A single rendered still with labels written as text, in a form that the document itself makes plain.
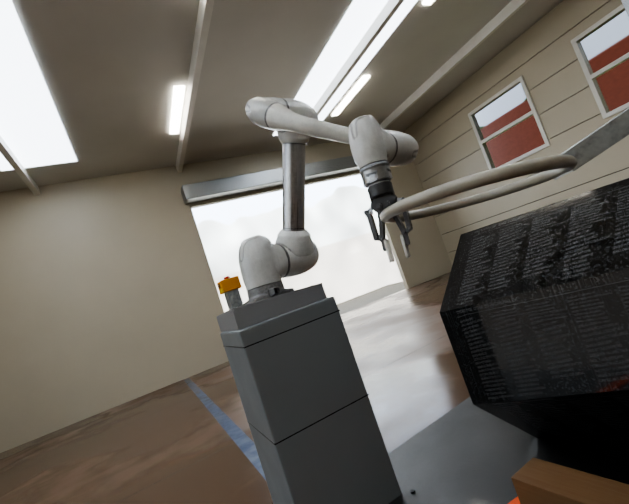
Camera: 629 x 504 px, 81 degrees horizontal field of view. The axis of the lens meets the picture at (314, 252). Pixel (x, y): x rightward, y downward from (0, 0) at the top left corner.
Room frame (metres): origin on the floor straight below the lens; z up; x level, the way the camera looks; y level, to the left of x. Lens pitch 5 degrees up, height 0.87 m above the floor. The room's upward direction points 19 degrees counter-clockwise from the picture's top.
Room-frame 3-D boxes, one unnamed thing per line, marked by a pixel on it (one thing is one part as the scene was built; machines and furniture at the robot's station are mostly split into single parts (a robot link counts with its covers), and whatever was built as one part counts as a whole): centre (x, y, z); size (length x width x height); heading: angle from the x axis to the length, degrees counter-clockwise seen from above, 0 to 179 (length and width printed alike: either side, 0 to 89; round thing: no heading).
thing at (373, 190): (1.10, -0.25, 1.04); 0.08 x 0.07 x 0.09; 61
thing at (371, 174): (1.10, -0.25, 1.12); 0.09 x 0.09 x 0.06
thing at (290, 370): (1.56, 0.25, 0.40); 0.50 x 0.50 x 0.80; 26
